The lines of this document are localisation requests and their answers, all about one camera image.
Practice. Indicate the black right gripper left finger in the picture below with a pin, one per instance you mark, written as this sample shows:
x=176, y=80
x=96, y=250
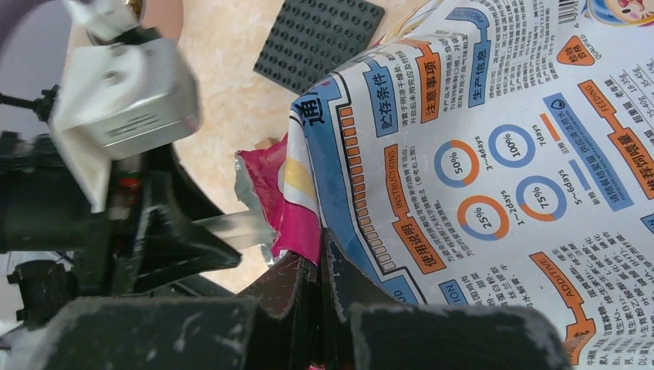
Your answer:
x=263, y=327

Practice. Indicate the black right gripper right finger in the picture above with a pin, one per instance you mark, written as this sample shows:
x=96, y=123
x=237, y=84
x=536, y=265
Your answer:
x=363, y=327

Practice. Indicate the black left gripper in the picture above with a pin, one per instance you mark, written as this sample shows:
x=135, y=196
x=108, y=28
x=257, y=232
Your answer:
x=147, y=237

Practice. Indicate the clear plastic scoop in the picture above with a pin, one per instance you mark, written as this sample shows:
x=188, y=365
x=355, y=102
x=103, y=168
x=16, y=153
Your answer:
x=240, y=230

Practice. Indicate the pet food bag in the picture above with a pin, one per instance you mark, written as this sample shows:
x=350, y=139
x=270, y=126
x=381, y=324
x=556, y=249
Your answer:
x=491, y=153

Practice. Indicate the pink double bowl stand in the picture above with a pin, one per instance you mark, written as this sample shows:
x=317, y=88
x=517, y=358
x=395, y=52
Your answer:
x=165, y=15

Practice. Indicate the small brown wooden block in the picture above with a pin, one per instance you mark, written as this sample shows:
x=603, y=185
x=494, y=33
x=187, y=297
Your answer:
x=266, y=143

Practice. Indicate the black mini tripod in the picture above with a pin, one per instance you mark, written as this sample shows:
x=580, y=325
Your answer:
x=41, y=106

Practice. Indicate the dark grey studded baseplate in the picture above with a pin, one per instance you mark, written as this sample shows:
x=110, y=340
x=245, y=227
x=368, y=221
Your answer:
x=310, y=38

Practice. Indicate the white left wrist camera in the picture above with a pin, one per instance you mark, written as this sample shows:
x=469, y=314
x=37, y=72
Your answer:
x=118, y=101

